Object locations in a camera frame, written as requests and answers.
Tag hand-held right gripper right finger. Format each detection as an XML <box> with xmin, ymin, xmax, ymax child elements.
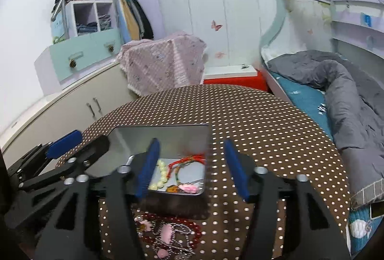
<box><xmin>224</xmin><ymin>139</ymin><xmax>350</xmax><ymax>260</ymax></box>

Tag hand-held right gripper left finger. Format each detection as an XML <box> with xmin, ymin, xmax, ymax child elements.
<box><xmin>36</xmin><ymin>138</ymin><xmax>161</xmax><ymax>260</ymax></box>

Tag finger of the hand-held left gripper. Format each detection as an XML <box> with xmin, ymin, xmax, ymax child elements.
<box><xmin>19</xmin><ymin>135</ymin><xmax>110</xmax><ymax>188</ymax></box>
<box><xmin>7</xmin><ymin>130</ymin><xmax>83</xmax><ymax>176</ymax></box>

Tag cream bead bracelet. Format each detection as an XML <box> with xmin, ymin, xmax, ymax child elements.
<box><xmin>148</xmin><ymin>159</ymin><xmax>168</xmax><ymax>190</ymax></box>

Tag green cord bracelet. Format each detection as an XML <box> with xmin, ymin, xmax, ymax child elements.
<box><xmin>172</xmin><ymin>165</ymin><xmax>186</xmax><ymax>185</ymax></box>

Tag dark metal jewelry box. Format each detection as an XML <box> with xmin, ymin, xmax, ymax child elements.
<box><xmin>85</xmin><ymin>125</ymin><xmax>210</xmax><ymax>220</ymax></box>

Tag red string bracelet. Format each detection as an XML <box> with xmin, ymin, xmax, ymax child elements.
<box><xmin>168</xmin><ymin>153</ymin><xmax>207</xmax><ymax>179</ymax></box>

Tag red bead bracelet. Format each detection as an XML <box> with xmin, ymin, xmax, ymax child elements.
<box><xmin>139</xmin><ymin>213</ymin><xmax>202</xmax><ymax>251</ymax></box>

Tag white low cabinet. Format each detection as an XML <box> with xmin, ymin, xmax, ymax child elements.
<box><xmin>0</xmin><ymin>60</ymin><xmax>138</xmax><ymax>158</ymax></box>

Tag round polka dot table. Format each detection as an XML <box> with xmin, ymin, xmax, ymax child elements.
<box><xmin>55</xmin><ymin>84</ymin><xmax>351</xmax><ymax>260</ymax></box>

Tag red storage stool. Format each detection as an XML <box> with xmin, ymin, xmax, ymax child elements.
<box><xmin>203</xmin><ymin>72</ymin><xmax>268</xmax><ymax>92</ymax></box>

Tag teal drawer unit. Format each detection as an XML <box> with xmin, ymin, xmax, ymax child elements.
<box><xmin>34</xmin><ymin>28</ymin><xmax>123</xmax><ymax>96</ymax></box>

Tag teal bedsheet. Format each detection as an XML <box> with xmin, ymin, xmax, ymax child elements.
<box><xmin>276</xmin><ymin>77</ymin><xmax>335</xmax><ymax>140</ymax></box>

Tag white board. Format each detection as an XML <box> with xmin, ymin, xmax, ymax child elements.
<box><xmin>204</xmin><ymin>66</ymin><xmax>259</xmax><ymax>77</ymax></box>

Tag pink bear print cloth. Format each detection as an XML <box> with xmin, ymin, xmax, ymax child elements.
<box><xmin>115</xmin><ymin>31</ymin><xmax>209</xmax><ymax>97</ymax></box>

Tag folded blue jeans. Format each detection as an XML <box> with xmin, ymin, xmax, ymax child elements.
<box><xmin>76</xmin><ymin>23</ymin><xmax>98</xmax><ymax>34</ymax></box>

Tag folded grey clothes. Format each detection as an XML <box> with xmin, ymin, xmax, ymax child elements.
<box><xmin>98</xmin><ymin>14</ymin><xmax>112</xmax><ymax>30</ymax></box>

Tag row of hanging clothes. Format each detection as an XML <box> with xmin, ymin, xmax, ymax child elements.
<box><xmin>114</xmin><ymin>0</ymin><xmax>154</xmax><ymax>41</ymax></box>

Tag blue cloud print blanket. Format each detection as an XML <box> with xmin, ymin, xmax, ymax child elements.
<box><xmin>348</xmin><ymin>206</ymin><xmax>381</xmax><ymax>251</ymax></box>

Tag grey duvet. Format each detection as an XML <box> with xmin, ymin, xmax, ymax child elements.
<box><xmin>267</xmin><ymin>50</ymin><xmax>384</xmax><ymax>209</ymax></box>

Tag white wardrobe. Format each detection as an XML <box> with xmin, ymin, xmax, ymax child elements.
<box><xmin>152</xmin><ymin>0</ymin><xmax>279</xmax><ymax>68</ymax></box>

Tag white bedside shelf unit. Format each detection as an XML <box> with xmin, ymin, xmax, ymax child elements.
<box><xmin>330</xmin><ymin>0</ymin><xmax>384</xmax><ymax>59</ymax></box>

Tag teal bunk bed frame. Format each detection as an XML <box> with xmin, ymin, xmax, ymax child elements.
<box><xmin>259</xmin><ymin>0</ymin><xmax>384</xmax><ymax>104</ymax></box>

